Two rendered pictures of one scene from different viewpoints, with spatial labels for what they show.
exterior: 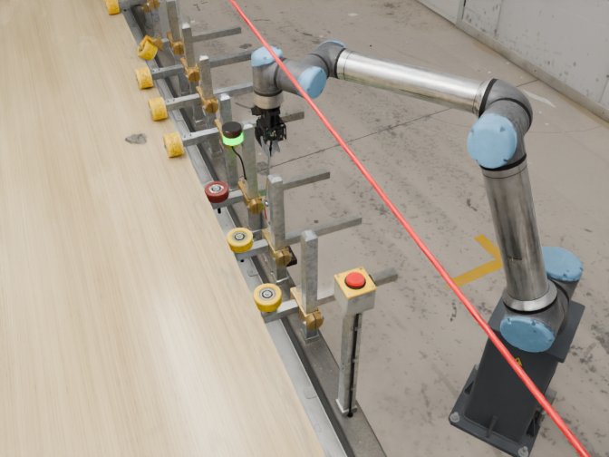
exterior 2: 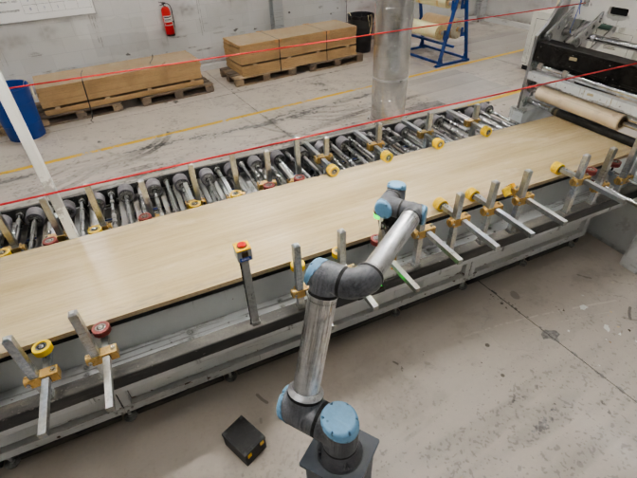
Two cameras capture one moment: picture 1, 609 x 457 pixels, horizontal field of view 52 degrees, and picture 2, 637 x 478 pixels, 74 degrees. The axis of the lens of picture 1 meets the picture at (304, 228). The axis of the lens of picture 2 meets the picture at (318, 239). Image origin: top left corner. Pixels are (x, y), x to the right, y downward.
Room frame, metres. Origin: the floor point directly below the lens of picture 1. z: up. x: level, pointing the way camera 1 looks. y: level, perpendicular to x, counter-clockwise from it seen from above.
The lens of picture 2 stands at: (1.22, -1.63, 2.42)
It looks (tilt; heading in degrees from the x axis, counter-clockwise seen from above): 38 degrees down; 89
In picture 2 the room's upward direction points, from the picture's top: 2 degrees counter-clockwise
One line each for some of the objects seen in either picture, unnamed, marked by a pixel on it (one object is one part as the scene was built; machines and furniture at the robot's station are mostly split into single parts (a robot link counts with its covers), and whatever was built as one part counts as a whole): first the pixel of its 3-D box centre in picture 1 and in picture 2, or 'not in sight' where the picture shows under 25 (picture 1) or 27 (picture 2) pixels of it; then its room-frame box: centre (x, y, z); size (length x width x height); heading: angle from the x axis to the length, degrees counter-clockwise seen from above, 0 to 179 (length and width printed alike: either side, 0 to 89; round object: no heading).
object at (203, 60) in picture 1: (209, 111); (453, 227); (2.07, 0.36, 0.90); 0.03 x 0.03 x 0.48; 22
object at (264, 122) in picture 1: (270, 120); (391, 222); (1.64, 0.10, 1.15); 0.09 x 0.08 x 0.12; 22
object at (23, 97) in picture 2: not in sight; (17, 110); (-2.72, 4.25, 0.36); 0.59 x 0.57 x 0.73; 118
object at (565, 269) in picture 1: (550, 279); (337, 428); (1.29, -0.76, 0.79); 0.17 x 0.15 x 0.18; 147
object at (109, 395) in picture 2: not in sight; (107, 368); (0.29, -0.45, 0.84); 0.43 x 0.03 x 0.04; 112
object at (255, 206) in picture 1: (249, 197); not in sight; (1.63, 0.19, 0.85); 0.13 x 0.06 x 0.05; 22
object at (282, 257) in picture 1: (276, 246); not in sight; (1.40, 0.09, 0.84); 0.13 x 0.06 x 0.05; 22
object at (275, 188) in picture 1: (277, 236); (341, 265); (1.38, 0.08, 0.90); 0.03 x 0.03 x 0.48; 22
